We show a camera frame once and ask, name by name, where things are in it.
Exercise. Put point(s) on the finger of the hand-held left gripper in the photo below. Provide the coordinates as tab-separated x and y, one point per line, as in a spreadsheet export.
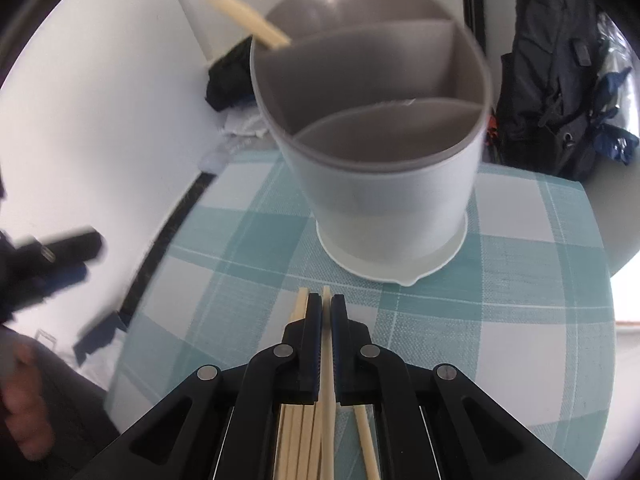
75	245
65	275

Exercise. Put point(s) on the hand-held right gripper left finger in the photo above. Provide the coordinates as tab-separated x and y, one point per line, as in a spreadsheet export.
314	340

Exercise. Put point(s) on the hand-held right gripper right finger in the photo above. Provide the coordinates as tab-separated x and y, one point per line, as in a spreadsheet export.
337	340

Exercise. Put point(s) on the light wooden chopstick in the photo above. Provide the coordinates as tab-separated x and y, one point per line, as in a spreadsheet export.
365	440
250	22
327	435

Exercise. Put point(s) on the pile of wooden chopsticks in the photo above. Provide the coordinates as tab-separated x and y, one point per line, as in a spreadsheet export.
300	440

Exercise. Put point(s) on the white grey utensil holder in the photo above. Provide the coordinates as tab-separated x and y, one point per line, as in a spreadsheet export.
390	200

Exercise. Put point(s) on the person's left hand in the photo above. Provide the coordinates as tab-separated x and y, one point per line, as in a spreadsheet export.
25	410

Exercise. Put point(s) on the teal checked tablecloth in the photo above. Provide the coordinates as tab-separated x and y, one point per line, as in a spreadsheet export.
225	270

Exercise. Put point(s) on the person's grey clothing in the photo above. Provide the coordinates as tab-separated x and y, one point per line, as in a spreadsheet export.
75	410

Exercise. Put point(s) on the white plastic bag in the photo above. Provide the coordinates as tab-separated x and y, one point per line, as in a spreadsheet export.
245	122

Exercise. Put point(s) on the black jacket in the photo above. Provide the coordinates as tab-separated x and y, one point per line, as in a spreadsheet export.
225	75

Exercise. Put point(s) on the black backpack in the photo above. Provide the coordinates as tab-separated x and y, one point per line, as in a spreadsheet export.
545	60

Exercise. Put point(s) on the silver blue folded umbrella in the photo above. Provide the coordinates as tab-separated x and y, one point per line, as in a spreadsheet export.
612	85

